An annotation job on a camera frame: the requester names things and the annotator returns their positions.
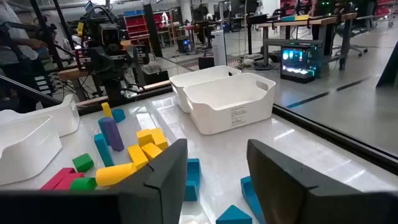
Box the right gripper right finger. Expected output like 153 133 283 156
247 139 361 224

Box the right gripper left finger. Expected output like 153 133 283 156
119 139 188 224

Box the blue bar block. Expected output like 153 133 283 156
93 133 115 168
98 117 109 146

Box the purple bar block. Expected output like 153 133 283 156
101 116 125 152

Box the red storage shelf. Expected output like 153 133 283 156
123 9 152 47

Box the yellow cylinder block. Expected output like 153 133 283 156
95 162 137 187

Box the black column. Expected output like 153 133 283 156
142 2 164 58

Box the blue triangle block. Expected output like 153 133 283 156
215 204 253 224

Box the white plastic bin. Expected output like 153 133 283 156
0 114 63 187
0 94 81 138
169 65 243 113
183 72 277 136

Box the green cube block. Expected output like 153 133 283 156
72 152 95 173

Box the black floor box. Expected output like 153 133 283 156
198 55 215 70

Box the person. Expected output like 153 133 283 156
0 0 50 113

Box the computer case with lights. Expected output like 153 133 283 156
280 43 323 84

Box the black slanted panel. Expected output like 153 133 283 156
375 40 398 88

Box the wooden top desk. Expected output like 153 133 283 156
259 12 358 71

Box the black office chair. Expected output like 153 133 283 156
332 14 379 58

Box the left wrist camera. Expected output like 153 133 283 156
99 23 121 47

